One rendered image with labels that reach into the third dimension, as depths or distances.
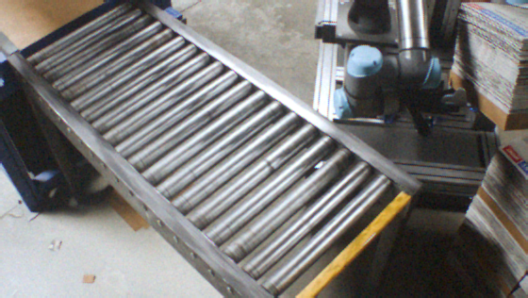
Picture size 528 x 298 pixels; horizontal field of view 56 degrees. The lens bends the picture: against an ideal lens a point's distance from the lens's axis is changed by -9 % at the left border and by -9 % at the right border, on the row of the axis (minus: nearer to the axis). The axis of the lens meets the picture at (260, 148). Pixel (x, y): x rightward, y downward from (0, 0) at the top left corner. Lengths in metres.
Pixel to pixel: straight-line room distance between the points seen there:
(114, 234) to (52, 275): 0.32
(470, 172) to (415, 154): 0.24
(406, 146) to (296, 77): 0.81
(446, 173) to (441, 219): 0.24
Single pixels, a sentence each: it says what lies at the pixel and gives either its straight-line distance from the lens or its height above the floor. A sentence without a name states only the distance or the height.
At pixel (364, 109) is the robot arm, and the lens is 1.28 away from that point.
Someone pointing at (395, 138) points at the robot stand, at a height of 0.21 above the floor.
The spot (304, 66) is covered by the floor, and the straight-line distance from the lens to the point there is 2.91.
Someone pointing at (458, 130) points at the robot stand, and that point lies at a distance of 2.41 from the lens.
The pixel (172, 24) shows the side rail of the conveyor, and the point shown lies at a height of 0.80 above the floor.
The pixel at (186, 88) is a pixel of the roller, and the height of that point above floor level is 0.80.
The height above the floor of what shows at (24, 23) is 0.80.
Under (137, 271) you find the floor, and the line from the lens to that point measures 2.21.
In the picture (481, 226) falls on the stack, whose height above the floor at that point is 0.52.
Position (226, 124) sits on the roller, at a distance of 1.53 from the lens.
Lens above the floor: 1.91
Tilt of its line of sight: 50 degrees down
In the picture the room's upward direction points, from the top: 2 degrees counter-clockwise
